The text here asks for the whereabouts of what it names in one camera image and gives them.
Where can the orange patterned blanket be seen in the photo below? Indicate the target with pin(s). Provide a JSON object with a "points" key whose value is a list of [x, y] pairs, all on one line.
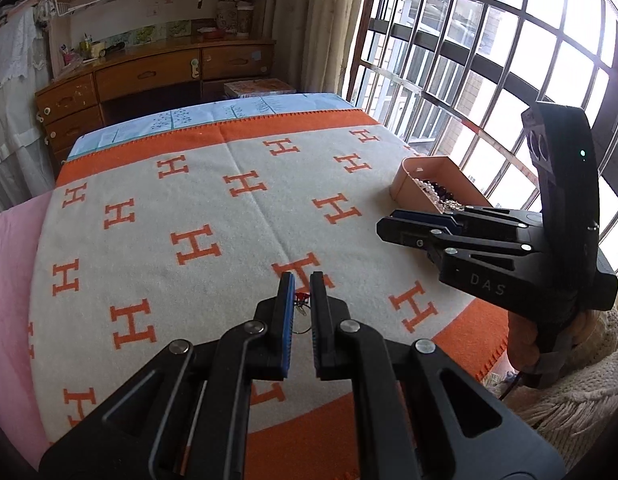
{"points": [[214, 200]]}

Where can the floral patterned jar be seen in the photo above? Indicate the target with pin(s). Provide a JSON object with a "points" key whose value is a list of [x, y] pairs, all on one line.
{"points": [[226, 19]]}

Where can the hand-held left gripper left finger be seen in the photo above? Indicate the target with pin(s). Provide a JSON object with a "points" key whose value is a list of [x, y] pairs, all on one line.
{"points": [[289, 320]]}

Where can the person's right hand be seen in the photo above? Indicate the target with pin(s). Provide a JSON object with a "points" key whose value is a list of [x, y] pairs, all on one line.
{"points": [[521, 350]]}

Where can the wooden bookshelf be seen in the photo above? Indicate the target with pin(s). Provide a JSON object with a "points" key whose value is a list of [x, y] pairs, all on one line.
{"points": [[59, 15]]}

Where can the pink bedsheet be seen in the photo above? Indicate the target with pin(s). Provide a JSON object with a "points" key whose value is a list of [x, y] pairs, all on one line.
{"points": [[9, 285]]}

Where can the metal window grille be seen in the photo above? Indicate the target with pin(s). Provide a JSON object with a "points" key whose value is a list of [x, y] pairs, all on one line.
{"points": [[489, 35]]}

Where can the red dish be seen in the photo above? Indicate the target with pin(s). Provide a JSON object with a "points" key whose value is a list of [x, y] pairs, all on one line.
{"points": [[210, 34]]}

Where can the black flashlight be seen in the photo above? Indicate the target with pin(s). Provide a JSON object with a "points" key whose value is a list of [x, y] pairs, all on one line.
{"points": [[113, 49]]}

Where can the window curtain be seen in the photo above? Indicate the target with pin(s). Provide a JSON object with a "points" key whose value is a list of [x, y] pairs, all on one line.
{"points": [[314, 25]]}

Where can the white lace cloth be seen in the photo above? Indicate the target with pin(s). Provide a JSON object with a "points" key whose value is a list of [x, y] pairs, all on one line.
{"points": [[14, 85]]}

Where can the pink jewelry box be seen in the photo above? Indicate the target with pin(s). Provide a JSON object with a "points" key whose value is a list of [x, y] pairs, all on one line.
{"points": [[404, 180]]}

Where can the yellow pen holder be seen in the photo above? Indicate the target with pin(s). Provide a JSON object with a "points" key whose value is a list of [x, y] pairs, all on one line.
{"points": [[87, 49]]}

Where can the row of floral pictures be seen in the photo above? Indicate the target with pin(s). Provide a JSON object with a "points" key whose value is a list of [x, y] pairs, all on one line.
{"points": [[149, 32]]}

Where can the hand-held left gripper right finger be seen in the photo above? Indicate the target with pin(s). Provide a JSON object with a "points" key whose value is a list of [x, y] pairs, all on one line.
{"points": [[316, 345]]}

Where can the jar with white lid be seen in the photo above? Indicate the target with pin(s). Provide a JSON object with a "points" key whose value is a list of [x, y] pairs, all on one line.
{"points": [[245, 19]]}

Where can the wooden desk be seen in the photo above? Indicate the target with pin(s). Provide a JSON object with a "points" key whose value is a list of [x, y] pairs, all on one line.
{"points": [[144, 72]]}

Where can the flat printed box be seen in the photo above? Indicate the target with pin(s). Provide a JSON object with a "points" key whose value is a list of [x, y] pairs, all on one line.
{"points": [[259, 87]]}

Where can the blue printed bedsheet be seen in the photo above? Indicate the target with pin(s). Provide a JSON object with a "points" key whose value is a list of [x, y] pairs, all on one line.
{"points": [[199, 115]]}

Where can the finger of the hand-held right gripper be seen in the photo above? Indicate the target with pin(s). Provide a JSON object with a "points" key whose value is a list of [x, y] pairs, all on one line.
{"points": [[404, 230], [419, 215]]}

